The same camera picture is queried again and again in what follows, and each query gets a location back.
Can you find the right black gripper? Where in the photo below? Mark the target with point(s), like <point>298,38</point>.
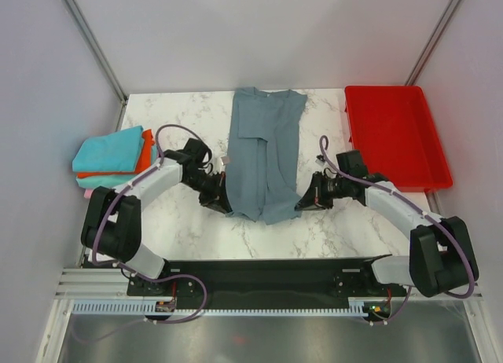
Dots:
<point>313,198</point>

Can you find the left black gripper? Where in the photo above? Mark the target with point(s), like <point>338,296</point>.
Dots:
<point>217,199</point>

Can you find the grey-blue t shirt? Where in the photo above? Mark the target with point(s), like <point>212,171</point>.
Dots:
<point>263,151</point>

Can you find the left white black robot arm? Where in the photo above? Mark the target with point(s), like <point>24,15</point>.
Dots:
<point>112,226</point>

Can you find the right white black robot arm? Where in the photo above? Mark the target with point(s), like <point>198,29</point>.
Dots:
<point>441,259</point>

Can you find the orange folded t shirt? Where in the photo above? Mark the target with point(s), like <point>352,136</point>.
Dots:
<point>146,158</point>

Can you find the teal folded t shirt top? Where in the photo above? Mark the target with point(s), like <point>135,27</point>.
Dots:
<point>116,152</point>

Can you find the red plastic bin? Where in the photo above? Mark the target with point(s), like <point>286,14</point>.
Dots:
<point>393,128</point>

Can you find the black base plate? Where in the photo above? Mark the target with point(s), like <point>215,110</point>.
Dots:
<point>278,285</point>

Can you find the right white cable duct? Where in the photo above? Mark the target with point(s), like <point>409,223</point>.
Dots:
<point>368,305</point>

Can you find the white cable duct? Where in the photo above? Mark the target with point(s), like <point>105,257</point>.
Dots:
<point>368,305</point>
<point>122,307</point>

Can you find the left white cable duct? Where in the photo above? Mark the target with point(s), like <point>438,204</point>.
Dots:
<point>122,307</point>

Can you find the aluminium rail frame front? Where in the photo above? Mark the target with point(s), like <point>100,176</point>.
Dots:
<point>426,330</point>

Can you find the left aluminium corner post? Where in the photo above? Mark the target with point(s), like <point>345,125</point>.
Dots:
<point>95,48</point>

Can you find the aluminium corner post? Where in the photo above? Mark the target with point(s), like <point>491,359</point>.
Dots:
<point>95,48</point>
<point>439,30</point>

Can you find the right aluminium corner post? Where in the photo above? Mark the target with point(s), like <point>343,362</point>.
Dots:
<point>439,30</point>

